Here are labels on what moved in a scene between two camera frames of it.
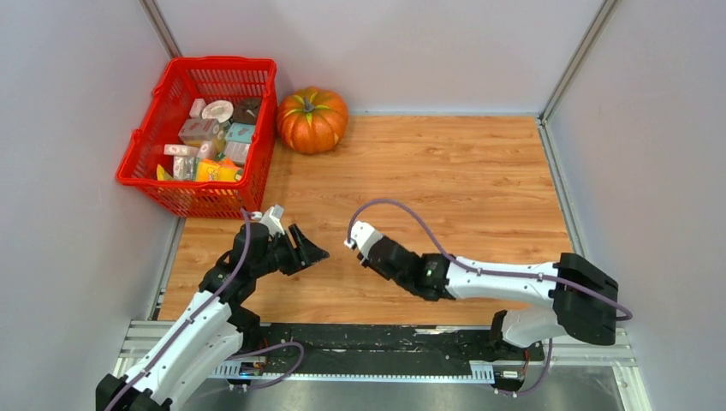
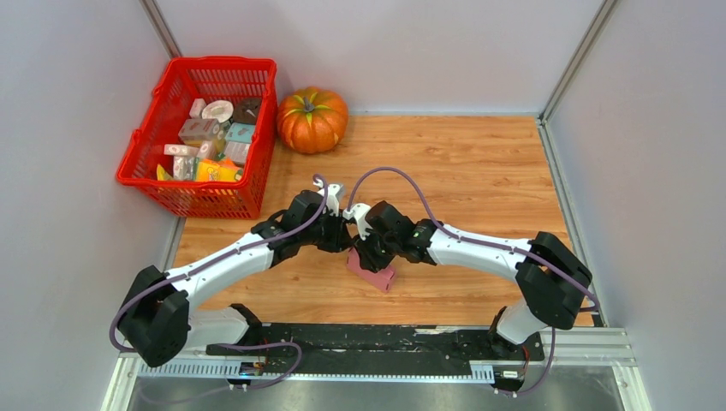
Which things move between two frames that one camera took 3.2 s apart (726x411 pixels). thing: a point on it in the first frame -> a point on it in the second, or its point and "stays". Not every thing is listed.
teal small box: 241,133 stays
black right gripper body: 405,282 -> 377,253
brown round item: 246,110 stays
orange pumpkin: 311,120 stays
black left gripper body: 270,262 -> 327,235
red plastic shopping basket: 203,80 stays
